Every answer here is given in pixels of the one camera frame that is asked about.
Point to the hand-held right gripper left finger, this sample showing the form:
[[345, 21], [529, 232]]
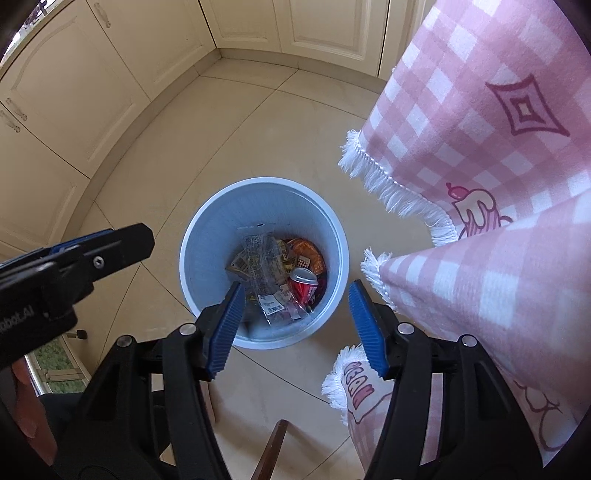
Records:
[[226, 327]]

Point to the red soda can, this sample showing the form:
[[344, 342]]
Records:
[[302, 288]]

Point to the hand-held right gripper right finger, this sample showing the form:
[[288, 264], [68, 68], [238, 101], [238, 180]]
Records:
[[367, 323]]

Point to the cream lower cabinets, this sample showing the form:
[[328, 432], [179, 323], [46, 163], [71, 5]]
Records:
[[69, 92]]

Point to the person's left hand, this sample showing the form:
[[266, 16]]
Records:
[[27, 406]]

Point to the green mat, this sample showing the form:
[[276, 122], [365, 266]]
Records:
[[55, 360]]

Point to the gold foil wrapper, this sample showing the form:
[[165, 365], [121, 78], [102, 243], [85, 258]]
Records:
[[238, 267]]

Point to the clear plastic bag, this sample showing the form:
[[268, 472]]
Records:
[[263, 258]]

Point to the blue plastic waste bin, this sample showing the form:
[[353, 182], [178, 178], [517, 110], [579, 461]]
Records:
[[212, 221]]

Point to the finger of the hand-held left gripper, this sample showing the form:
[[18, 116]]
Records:
[[87, 239], [120, 249]]

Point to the orange magenta snack bag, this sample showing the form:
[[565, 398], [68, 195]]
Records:
[[307, 251]]

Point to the dark wooden chair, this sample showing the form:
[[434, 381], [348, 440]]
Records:
[[270, 452]]

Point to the pink checked tablecloth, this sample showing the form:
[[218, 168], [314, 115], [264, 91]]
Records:
[[461, 115]]

